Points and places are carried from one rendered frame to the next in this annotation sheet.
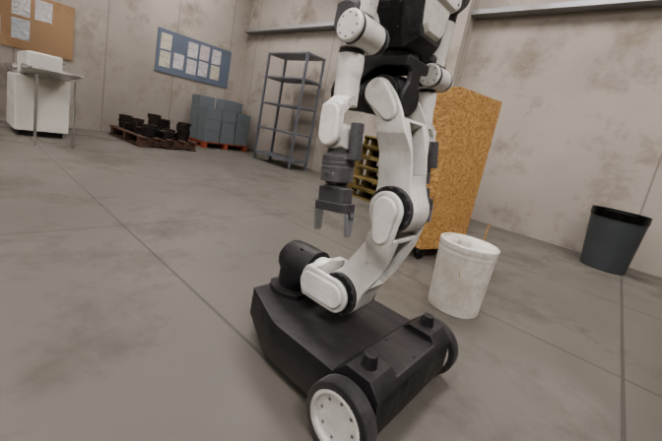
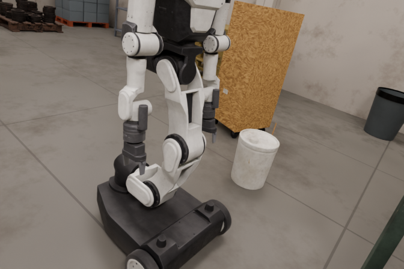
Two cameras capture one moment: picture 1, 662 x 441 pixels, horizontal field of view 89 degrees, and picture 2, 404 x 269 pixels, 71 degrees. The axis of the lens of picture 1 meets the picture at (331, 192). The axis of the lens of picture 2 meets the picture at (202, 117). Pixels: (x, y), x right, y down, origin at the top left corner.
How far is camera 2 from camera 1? 50 cm
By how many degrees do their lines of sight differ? 14
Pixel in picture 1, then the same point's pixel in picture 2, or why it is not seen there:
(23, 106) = not seen: outside the picture
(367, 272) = (165, 184)
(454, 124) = (261, 38)
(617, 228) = (391, 107)
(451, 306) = (243, 182)
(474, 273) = (258, 161)
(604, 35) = not seen: outside the picture
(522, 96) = not seen: outside the picture
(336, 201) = (133, 154)
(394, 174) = (177, 126)
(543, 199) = (345, 78)
